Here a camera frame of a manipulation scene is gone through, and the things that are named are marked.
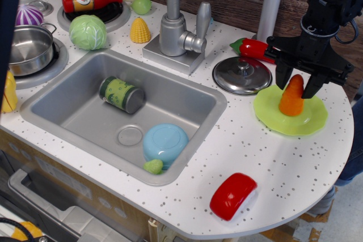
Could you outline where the yellow object at bottom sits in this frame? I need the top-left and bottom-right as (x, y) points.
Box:
(11, 222), (43, 241)

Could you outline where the black cable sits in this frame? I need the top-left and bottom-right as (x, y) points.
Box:
(0, 218), (43, 242)

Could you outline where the green toy lime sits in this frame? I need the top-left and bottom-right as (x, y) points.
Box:
(131, 0), (152, 15)

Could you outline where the purple toy onion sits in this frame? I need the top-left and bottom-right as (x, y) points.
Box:
(15, 5), (44, 26)

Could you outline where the green toy cabbage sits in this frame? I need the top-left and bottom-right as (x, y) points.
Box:
(69, 15), (107, 50)

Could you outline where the grey toy sink basin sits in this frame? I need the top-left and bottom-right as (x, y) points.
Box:
(20, 49), (227, 186)

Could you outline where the orange toy carrot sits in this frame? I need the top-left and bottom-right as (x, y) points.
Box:
(278, 75), (304, 117)

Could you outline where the oven door handle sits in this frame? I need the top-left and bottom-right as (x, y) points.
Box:
(8, 169), (95, 237)

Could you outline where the red and white toy cheese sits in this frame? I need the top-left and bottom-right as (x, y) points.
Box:
(209, 173), (258, 221)

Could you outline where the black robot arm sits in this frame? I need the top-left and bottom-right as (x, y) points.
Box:
(264, 0), (362, 99)

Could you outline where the back right stove burner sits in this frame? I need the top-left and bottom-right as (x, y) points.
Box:
(57, 2), (131, 32)

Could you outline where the silver metal pot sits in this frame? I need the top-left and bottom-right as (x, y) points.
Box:
(9, 24), (57, 77)

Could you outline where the light green plastic plate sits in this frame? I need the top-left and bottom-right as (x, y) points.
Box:
(253, 85), (328, 136)

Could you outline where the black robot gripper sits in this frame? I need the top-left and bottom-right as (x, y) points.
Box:
(264, 28), (354, 99)

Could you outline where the silver toy faucet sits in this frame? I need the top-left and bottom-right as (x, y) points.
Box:
(142, 0), (212, 75)

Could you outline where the grey vertical pole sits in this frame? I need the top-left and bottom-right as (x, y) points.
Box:
(252, 0), (281, 42)

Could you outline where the red toy chili pepper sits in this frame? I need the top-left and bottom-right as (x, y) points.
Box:
(230, 38), (275, 63)

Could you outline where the yellow toy bell pepper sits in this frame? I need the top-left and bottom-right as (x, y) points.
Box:
(1, 70), (18, 113)

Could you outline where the red toy ketchup bottle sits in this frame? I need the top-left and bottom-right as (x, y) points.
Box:
(62, 0), (123, 13)

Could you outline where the yellow toy corn cob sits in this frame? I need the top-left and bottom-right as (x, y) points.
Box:
(130, 18), (151, 44)

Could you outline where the silver pot lid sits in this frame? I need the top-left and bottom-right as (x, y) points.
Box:
(212, 57), (272, 96)

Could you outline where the small green toy vegetable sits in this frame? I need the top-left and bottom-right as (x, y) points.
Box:
(143, 159), (163, 175)

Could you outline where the front stove burner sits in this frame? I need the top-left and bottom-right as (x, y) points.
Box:
(15, 39), (69, 90)

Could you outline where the green labelled toy can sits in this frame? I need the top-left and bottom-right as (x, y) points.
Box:
(99, 76), (145, 114)

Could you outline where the light blue plastic bowl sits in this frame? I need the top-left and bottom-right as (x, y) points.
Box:
(143, 123), (189, 170)

